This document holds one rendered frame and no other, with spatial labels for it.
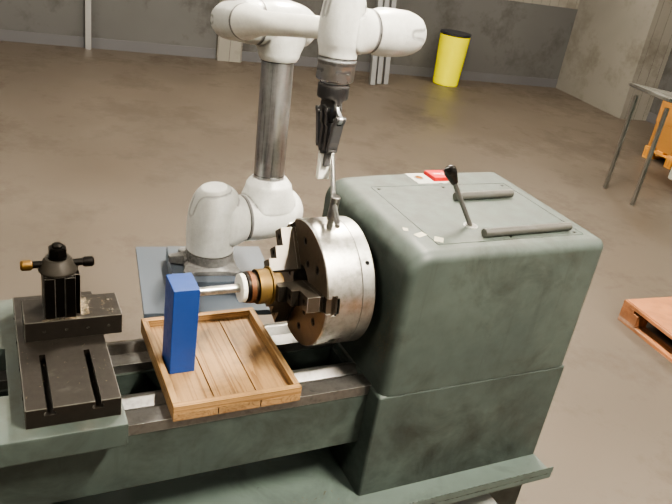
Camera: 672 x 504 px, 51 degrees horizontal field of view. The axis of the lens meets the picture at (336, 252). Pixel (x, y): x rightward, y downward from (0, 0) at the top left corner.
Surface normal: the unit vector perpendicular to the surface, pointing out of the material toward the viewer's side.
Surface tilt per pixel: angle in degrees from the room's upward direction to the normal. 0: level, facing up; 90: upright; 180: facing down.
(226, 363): 0
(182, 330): 90
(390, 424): 90
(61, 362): 0
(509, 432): 90
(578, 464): 0
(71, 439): 90
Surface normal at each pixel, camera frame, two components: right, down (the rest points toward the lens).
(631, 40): -0.95, 0.00
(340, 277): 0.43, -0.09
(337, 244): 0.33, -0.56
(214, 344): 0.14, -0.89
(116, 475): 0.41, 0.46
